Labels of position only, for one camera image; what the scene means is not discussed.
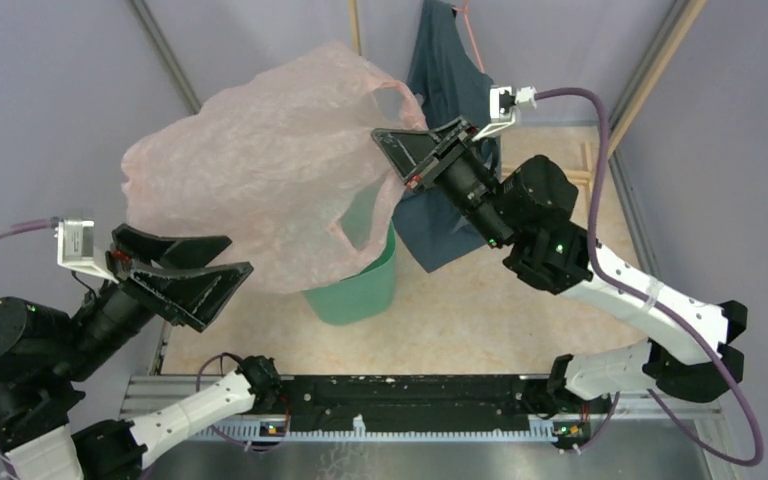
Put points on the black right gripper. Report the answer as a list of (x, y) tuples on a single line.
[(407, 151)]

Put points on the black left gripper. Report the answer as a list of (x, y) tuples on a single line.
[(191, 293)]

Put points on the pink plastic trash bag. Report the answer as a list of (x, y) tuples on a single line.
[(285, 166)]

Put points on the green plastic trash bin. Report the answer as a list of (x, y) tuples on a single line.
[(372, 290)]

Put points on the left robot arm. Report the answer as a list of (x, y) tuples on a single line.
[(45, 353)]

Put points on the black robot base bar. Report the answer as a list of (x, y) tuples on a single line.
[(423, 403)]

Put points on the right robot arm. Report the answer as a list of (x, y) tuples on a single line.
[(688, 350)]

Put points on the dark teal shirt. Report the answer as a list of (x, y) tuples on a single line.
[(449, 85)]

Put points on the pink clothes hanger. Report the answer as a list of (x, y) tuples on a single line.
[(463, 11)]

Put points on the wooden clothes rack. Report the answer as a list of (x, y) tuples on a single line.
[(669, 37)]

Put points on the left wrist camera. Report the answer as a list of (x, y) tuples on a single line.
[(76, 250)]

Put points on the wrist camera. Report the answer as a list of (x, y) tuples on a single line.
[(76, 250), (504, 106)]

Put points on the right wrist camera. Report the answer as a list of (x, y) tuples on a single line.
[(504, 106)]

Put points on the white cable duct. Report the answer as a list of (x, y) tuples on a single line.
[(250, 431)]

